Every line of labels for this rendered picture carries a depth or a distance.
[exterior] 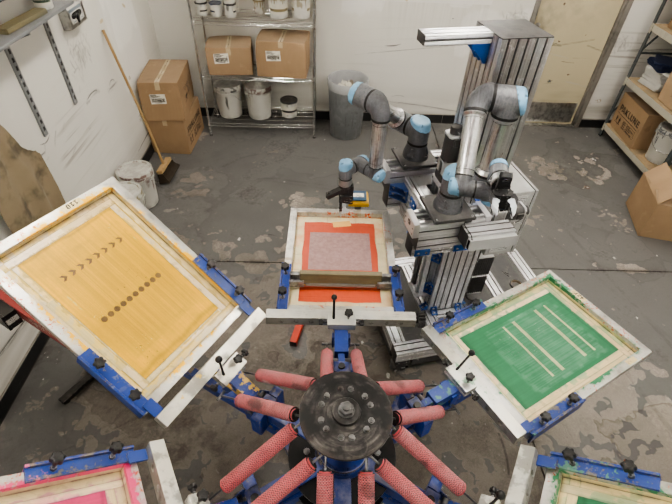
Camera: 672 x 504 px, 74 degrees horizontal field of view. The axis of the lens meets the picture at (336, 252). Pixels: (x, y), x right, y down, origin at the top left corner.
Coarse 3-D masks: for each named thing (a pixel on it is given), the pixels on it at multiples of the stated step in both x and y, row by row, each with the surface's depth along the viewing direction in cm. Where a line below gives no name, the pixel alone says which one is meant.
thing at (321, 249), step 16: (320, 224) 263; (304, 240) 252; (320, 240) 253; (336, 240) 253; (304, 256) 243; (320, 256) 243; (336, 256) 244; (304, 288) 226; (320, 288) 226; (336, 288) 227
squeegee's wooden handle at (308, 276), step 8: (304, 272) 220; (312, 272) 220; (320, 272) 220; (328, 272) 220; (336, 272) 220; (344, 272) 221; (352, 272) 221; (360, 272) 221; (368, 272) 221; (376, 272) 221; (304, 280) 222; (312, 280) 222; (320, 280) 222; (328, 280) 222; (336, 280) 222; (344, 280) 222; (352, 280) 222; (360, 280) 222; (368, 280) 222; (376, 280) 222
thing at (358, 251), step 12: (348, 228) 261; (360, 228) 261; (372, 228) 262; (348, 240) 253; (360, 240) 254; (372, 240) 254; (348, 252) 246; (360, 252) 247; (372, 252) 247; (348, 264) 240; (360, 264) 240; (372, 264) 240; (348, 288) 227; (360, 288) 227; (372, 288) 228; (348, 300) 221; (360, 300) 222; (372, 300) 222
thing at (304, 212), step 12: (312, 216) 268; (324, 216) 268; (336, 216) 268; (348, 216) 268; (360, 216) 268; (372, 216) 268; (384, 216) 265; (384, 228) 257; (288, 240) 247; (384, 240) 254; (288, 252) 240; (288, 300) 219
